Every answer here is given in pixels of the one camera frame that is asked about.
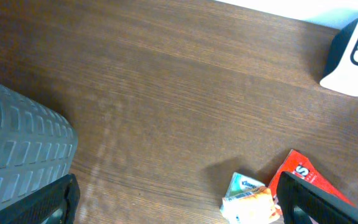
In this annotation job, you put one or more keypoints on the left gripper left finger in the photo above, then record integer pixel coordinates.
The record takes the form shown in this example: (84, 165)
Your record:
(55, 203)

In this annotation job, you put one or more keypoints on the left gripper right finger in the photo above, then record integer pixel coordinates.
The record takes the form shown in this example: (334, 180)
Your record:
(302, 202)

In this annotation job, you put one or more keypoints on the red snack bag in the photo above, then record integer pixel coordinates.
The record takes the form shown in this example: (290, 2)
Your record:
(299, 165)

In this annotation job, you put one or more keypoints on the orange small tissue pack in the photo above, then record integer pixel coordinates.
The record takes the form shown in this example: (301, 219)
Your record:
(252, 206)

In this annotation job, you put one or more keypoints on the green tissue pack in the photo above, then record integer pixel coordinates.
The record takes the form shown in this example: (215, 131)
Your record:
(240, 183)

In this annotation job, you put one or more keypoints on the grey plastic mesh basket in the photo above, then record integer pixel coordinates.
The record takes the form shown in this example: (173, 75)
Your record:
(37, 146)

